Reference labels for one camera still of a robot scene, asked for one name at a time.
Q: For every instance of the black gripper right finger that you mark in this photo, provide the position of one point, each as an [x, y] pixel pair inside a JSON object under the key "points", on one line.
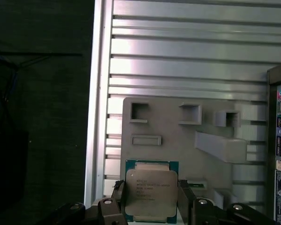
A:
{"points": [[186, 206]]}

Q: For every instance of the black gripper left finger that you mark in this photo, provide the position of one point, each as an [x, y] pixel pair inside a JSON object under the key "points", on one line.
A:
{"points": [[112, 211]]}

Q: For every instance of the silver CPU green edge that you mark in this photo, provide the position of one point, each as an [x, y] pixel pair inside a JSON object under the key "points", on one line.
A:
{"points": [[152, 192]]}

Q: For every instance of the grey plastic parts rack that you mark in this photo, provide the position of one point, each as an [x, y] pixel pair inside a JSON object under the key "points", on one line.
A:
{"points": [[168, 140]]}

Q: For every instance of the black PC case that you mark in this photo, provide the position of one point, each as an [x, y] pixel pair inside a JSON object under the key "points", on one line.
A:
{"points": [[271, 145]]}

